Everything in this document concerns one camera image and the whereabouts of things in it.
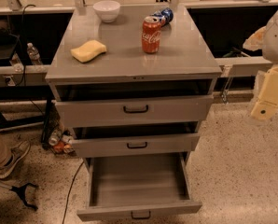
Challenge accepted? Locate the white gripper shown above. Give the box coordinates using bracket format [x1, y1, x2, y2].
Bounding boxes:
[243, 10, 278, 120]

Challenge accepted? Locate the yellow sponge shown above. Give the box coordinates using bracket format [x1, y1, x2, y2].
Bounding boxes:
[71, 40, 107, 63]

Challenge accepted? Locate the middle grey drawer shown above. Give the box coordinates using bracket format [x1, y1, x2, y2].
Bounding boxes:
[72, 133, 200, 158]

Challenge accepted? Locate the grey drawer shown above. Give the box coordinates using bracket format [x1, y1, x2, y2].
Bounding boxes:
[56, 95, 213, 128]
[72, 133, 200, 158]
[77, 153, 202, 221]

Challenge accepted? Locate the grey drawer cabinet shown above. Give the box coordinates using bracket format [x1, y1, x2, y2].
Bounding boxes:
[45, 4, 223, 166]

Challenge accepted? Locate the bottom grey drawer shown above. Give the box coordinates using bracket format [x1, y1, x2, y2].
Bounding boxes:
[77, 153, 202, 221]

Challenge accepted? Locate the top grey drawer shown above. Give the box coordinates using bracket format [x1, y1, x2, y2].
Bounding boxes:
[56, 95, 213, 128]

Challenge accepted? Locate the blue pepsi can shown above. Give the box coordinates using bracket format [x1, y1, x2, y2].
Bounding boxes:
[152, 7, 174, 26]

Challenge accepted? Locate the red coca-cola can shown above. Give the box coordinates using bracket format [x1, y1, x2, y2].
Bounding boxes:
[141, 16, 161, 53]

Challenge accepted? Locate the white bowl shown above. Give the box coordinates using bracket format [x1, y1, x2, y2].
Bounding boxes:
[93, 0, 120, 22]

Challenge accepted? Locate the clutter of bottles on floor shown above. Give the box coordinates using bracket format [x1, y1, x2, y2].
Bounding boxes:
[49, 129, 74, 154]

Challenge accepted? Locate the clear water bottle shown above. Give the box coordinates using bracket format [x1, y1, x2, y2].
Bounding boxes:
[27, 43, 43, 65]

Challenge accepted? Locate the grey sneaker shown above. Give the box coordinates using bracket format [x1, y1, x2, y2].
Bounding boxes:
[0, 141, 31, 179]

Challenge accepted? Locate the black chair base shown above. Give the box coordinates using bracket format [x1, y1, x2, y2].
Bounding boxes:
[0, 181, 38, 211]

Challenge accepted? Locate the black floor cable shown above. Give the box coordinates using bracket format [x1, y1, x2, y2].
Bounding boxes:
[62, 161, 85, 224]

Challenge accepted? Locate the black hanging cable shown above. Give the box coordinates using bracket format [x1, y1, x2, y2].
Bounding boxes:
[14, 4, 37, 87]

